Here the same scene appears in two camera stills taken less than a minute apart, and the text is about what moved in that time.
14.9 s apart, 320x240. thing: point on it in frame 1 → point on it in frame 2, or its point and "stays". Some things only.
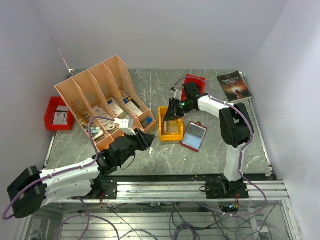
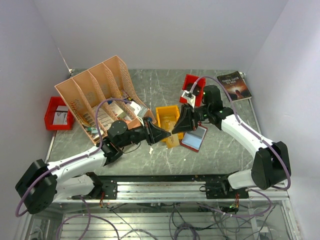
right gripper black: [173, 111] → [187, 121]
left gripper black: [144, 140] → [153, 134]
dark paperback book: [234, 86] stays
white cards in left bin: [61, 115] stays
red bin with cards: [200, 81] stays
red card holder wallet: [194, 136] stays
